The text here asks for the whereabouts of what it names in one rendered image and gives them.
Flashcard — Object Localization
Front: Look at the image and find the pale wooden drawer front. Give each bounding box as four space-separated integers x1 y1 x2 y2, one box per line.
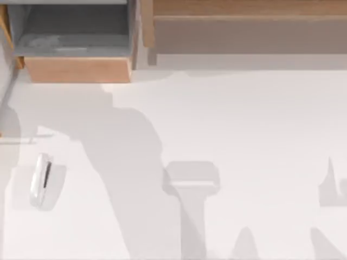
23 56 133 83

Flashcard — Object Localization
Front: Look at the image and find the wooden cupboard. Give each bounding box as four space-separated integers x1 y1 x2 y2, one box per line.
140 0 347 66

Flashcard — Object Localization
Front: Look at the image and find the pulled out grey drawer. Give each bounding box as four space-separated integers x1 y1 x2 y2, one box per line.
7 0 138 70

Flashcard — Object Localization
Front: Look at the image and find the white stapler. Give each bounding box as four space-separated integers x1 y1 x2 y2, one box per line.
29 153 53 207

